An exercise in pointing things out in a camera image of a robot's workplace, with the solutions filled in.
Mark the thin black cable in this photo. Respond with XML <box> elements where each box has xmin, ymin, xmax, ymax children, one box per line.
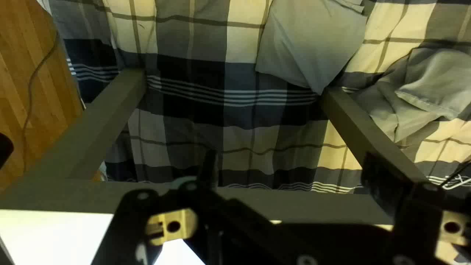
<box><xmin>20</xmin><ymin>28</ymin><xmax>63</xmax><ymax>174</ymax></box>

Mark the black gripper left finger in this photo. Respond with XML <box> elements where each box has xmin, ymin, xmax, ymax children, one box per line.
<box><xmin>90</xmin><ymin>189</ymin><xmax>200</xmax><ymax>265</ymax></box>

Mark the folded grey cloth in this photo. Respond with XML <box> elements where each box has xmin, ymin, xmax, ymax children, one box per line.
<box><xmin>366</xmin><ymin>46</ymin><xmax>471</xmax><ymax>144</ymax></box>
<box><xmin>254</xmin><ymin>0</ymin><xmax>369</xmax><ymax>96</ymax></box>

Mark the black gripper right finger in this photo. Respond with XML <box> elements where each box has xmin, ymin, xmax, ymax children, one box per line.
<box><xmin>391</xmin><ymin>181</ymin><xmax>471</xmax><ymax>265</ymax></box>

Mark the light wooden side table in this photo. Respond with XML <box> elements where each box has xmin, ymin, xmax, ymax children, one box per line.
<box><xmin>0</xmin><ymin>66</ymin><xmax>471</xmax><ymax>265</ymax></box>

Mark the white wire hanger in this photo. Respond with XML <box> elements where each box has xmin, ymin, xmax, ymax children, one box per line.
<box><xmin>438</xmin><ymin>167</ymin><xmax>471</xmax><ymax>192</ymax></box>

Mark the plaid bed comforter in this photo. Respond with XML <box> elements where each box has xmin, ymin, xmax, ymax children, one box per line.
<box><xmin>48</xmin><ymin>0</ymin><xmax>471</xmax><ymax>196</ymax></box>

